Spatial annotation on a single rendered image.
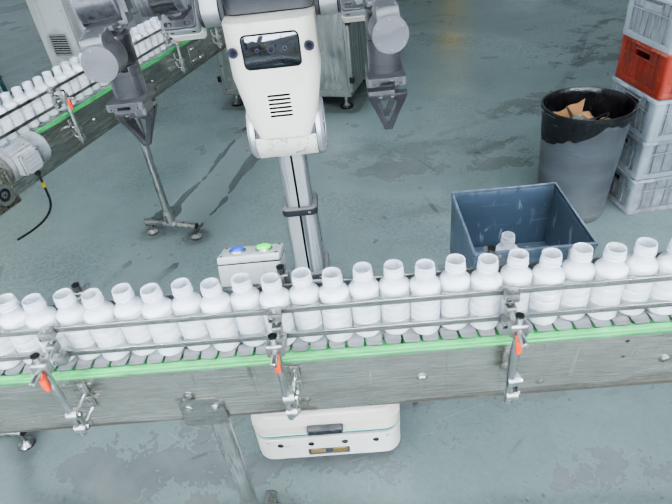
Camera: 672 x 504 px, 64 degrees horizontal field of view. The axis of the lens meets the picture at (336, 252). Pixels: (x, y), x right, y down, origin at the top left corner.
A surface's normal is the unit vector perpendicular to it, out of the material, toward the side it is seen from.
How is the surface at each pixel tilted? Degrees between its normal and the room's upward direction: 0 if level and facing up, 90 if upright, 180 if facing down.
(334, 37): 90
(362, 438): 90
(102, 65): 89
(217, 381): 90
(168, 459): 0
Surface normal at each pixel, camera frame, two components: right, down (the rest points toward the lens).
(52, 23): -0.25, 0.61
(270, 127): 0.02, 0.60
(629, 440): -0.10, -0.79
